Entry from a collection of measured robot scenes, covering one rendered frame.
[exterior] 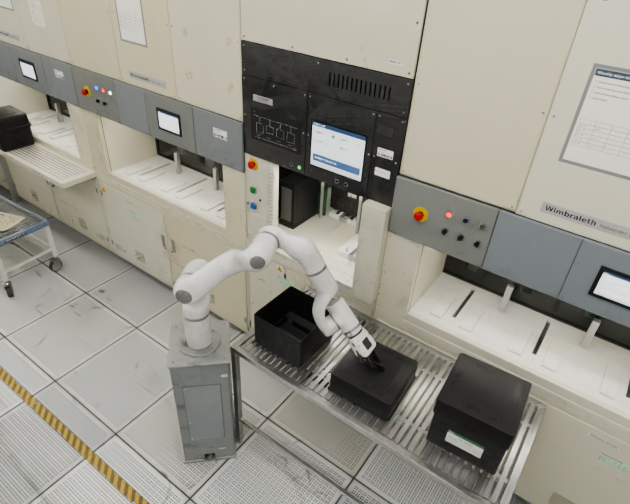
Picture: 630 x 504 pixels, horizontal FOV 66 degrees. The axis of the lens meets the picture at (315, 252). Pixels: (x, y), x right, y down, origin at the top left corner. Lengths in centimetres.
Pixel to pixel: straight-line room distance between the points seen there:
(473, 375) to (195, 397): 127
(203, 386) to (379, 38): 169
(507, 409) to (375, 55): 141
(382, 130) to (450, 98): 31
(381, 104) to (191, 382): 149
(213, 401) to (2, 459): 123
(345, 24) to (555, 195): 102
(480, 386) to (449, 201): 73
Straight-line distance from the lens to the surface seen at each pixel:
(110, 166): 379
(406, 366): 218
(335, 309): 201
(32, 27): 399
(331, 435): 296
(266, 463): 285
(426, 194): 205
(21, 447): 322
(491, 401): 196
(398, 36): 197
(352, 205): 295
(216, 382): 238
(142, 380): 330
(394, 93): 201
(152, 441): 301
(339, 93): 214
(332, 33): 212
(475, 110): 190
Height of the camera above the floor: 244
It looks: 35 degrees down
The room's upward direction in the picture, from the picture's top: 4 degrees clockwise
